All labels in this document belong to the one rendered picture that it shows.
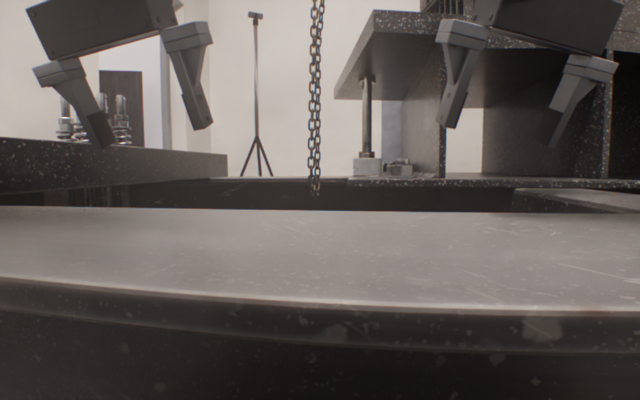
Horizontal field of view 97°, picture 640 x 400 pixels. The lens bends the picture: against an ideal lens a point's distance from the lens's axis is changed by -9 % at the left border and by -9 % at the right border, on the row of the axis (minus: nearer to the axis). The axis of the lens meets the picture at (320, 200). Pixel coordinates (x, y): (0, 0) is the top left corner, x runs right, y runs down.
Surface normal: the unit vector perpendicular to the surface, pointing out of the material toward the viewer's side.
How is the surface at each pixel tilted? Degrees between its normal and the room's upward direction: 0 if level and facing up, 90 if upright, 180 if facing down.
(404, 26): 90
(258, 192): 90
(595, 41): 113
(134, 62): 90
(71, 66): 83
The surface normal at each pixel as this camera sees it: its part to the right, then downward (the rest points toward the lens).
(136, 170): 0.99, 0.01
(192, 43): -0.07, 0.49
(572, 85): -0.98, -0.11
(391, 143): 0.06, 0.11
